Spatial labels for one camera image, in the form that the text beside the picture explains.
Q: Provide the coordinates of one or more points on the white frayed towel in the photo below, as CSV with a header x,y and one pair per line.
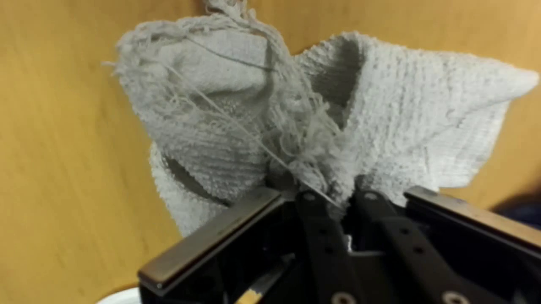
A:
x,y
231,109

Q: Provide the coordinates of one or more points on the navy blue cloth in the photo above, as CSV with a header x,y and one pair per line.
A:
x,y
523,208

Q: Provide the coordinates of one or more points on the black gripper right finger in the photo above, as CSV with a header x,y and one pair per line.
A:
x,y
452,210

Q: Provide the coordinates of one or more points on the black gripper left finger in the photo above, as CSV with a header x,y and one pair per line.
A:
x,y
239,252

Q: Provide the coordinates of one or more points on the white paper plate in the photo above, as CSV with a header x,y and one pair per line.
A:
x,y
128,296

